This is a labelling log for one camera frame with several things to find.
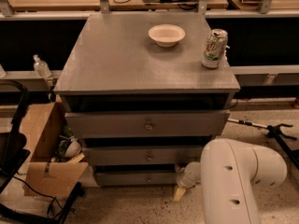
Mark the white cup in box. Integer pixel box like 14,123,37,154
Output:
64,136,81,158

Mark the grey middle drawer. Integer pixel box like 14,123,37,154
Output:
83,145,203,166

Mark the black cart frame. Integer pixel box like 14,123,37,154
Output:
0,80,30,193

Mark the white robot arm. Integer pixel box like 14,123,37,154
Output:
174,139,287,224

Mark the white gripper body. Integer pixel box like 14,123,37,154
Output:
177,161,201,189

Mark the clear plastic bottle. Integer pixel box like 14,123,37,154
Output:
33,54,51,77

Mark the black metal stand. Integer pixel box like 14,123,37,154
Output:
228,119,299,170

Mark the black floor cable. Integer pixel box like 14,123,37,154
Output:
12,175,78,219

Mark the green white soda can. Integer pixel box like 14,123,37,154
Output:
202,29,228,69

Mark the grey drawer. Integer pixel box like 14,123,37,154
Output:
83,145,203,166
65,110,230,138
93,170,176,187

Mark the grey drawer cabinet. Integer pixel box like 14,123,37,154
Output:
54,12,239,174

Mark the brown cardboard box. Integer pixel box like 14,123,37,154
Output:
21,103,88,197

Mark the grey top drawer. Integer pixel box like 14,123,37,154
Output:
65,110,230,138

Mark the grey bottom drawer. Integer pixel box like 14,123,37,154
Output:
93,170,176,187

